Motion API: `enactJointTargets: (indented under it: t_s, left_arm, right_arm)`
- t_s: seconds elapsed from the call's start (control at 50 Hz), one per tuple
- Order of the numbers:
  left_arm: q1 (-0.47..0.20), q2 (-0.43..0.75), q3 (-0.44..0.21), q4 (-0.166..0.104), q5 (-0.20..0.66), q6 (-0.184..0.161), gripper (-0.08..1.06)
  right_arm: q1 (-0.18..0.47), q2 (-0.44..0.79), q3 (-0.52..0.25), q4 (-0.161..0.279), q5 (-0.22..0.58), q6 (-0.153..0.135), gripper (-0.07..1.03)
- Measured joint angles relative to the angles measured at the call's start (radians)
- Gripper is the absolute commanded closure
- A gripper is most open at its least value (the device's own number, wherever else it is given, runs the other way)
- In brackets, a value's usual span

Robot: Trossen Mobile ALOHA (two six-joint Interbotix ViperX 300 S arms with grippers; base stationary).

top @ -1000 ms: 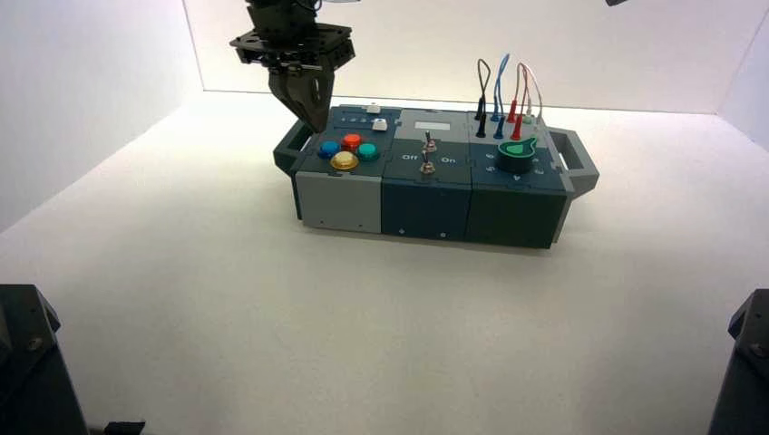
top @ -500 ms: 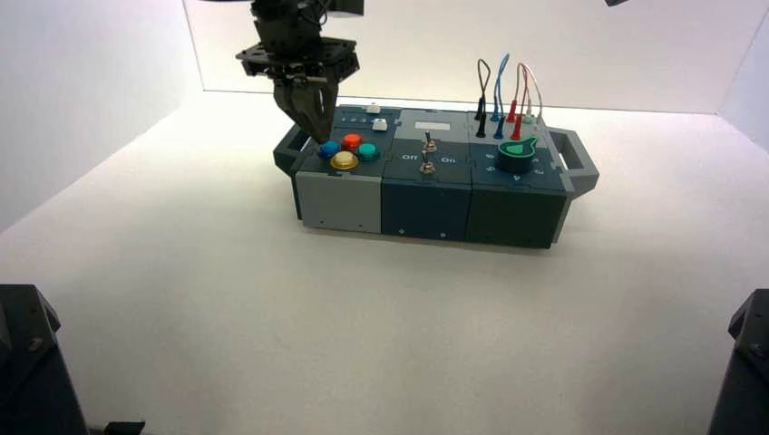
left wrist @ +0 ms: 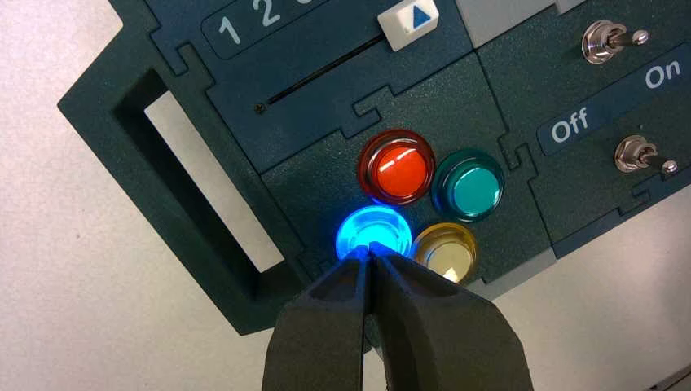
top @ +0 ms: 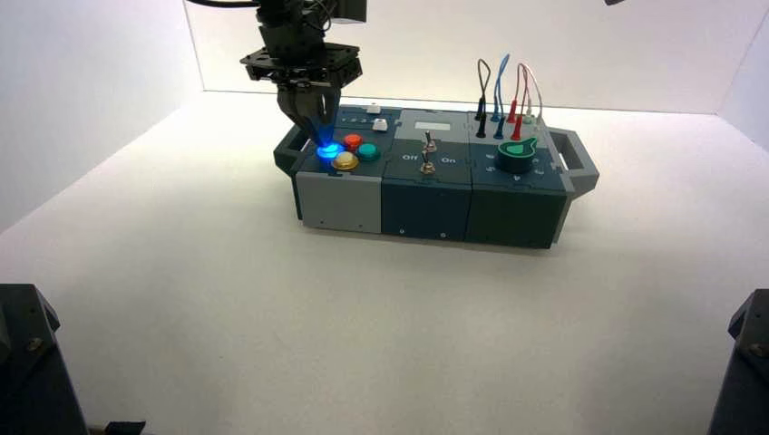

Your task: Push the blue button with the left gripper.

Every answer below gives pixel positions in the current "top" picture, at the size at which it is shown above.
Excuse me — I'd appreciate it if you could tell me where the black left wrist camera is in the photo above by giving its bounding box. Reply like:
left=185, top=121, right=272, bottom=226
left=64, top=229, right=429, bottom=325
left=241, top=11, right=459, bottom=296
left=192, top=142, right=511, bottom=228
left=326, top=0, right=368, bottom=25

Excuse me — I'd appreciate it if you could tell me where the yellow round push button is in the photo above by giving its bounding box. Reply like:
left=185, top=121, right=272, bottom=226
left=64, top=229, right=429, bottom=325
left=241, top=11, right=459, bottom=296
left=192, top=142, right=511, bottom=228
left=330, top=150, right=361, bottom=172

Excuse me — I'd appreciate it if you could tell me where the white jumper cable loop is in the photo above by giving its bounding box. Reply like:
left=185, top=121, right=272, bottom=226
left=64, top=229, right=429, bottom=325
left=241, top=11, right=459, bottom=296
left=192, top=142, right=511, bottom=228
left=521, top=63, right=544, bottom=137

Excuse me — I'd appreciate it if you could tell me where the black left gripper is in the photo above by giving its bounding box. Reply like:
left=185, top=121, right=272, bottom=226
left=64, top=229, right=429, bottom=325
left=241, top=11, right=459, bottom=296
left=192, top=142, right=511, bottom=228
left=239, top=23, right=365, bottom=149

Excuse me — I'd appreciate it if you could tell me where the red jumper cable loop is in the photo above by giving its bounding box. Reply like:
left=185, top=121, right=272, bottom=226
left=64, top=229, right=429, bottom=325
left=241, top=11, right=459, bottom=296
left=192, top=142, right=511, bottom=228
left=506, top=63, right=531, bottom=142

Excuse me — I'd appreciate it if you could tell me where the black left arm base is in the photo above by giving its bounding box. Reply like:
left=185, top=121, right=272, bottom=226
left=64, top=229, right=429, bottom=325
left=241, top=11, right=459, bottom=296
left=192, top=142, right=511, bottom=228
left=0, top=283, right=90, bottom=435

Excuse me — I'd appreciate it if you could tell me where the black jumper cable loop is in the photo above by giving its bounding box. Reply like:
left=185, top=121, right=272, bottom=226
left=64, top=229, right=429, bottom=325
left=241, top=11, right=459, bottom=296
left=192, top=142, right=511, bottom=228
left=474, top=58, right=492, bottom=140

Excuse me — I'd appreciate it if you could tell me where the small black bracket piece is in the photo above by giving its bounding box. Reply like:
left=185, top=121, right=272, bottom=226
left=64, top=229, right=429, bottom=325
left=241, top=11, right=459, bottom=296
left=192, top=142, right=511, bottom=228
left=102, top=420, right=147, bottom=435

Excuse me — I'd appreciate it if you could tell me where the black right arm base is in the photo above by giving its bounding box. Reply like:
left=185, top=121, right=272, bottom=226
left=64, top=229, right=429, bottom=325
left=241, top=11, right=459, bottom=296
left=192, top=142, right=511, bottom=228
left=707, top=287, right=769, bottom=435

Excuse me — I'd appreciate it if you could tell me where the dark modular control box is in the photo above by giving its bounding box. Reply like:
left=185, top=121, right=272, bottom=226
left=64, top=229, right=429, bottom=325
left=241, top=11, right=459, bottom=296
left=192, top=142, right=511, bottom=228
left=273, top=104, right=600, bottom=250

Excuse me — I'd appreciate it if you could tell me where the green black rotary knob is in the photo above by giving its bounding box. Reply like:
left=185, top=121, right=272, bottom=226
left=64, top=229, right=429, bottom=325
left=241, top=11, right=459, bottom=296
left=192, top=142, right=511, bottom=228
left=494, top=137, right=540, bottom=175

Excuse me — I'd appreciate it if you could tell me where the blue jumper cable loop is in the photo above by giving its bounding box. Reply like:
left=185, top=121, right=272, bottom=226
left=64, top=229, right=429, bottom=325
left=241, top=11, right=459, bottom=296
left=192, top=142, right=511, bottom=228
left=491, top=53, right=511, bottom=140

